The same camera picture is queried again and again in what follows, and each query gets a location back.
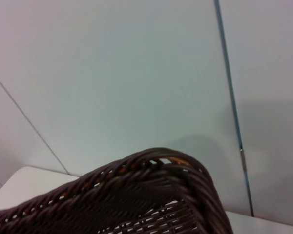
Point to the dark brown woven basket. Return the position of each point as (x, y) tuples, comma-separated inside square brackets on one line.
[(127, 195)]

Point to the small metal strip clip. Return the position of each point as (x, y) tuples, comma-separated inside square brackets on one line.
[(243, 158)]

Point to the blue wall joint strip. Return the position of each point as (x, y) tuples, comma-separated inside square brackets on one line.
[(230, 92)]

